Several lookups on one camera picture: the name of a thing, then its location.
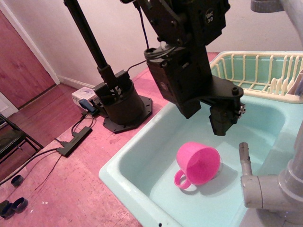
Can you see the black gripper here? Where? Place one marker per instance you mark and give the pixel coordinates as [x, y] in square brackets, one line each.
[184, 77]

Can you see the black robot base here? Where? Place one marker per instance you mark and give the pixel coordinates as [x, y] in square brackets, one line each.
[122, 107]

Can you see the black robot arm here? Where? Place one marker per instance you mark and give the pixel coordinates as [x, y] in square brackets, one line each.
[182, 23]

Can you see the pink plastic cup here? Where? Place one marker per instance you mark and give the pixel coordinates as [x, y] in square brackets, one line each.
[198, 164]

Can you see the cream dish rack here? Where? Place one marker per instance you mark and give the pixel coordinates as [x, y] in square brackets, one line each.
[269, 75]

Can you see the teal toy sink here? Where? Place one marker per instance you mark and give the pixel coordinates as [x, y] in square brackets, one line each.
[141, 174]

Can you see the grey toy faucet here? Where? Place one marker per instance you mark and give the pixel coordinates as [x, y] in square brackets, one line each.
[274, 198]

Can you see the blue clamp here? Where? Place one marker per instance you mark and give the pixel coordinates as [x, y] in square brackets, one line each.
[88, 106]

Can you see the white cardboard box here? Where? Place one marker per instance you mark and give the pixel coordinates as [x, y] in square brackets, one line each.
[83, 93]

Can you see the black usb hub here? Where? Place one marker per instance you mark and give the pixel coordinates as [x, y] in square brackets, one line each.
[78, 137]

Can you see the wooden door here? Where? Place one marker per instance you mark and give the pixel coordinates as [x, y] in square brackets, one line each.
[22, 76]

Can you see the black chair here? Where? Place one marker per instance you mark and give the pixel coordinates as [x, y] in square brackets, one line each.
[13, 139]

